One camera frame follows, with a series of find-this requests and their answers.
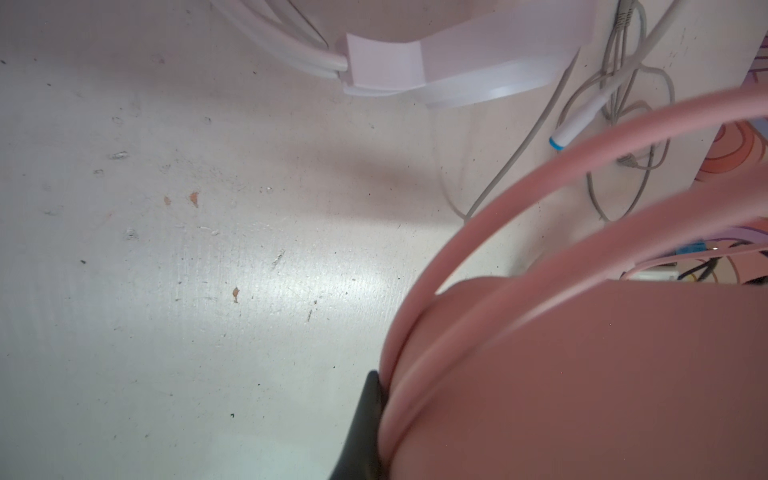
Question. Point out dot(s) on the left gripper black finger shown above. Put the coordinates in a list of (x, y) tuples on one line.
[(359, 458)]

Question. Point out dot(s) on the pink headphones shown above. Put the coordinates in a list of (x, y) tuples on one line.
[(573, 370)]

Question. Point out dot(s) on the white headphones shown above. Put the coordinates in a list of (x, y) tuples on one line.
[(510, 50)]

